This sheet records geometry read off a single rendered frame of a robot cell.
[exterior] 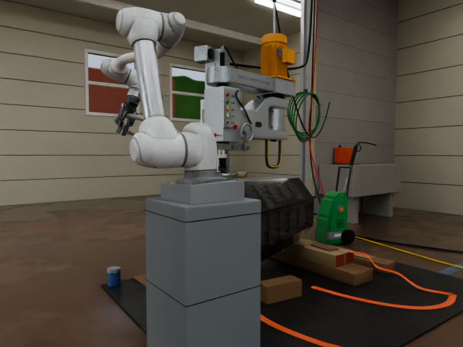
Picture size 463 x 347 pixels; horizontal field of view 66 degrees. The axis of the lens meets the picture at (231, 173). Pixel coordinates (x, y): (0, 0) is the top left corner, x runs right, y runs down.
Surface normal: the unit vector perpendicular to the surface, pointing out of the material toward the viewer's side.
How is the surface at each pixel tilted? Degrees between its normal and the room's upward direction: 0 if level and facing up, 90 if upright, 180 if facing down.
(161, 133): 70
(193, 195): 90
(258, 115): 90
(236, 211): 90
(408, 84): 90
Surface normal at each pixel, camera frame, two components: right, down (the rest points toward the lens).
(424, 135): -0.80, 0.03
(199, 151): 0.48, 0.04
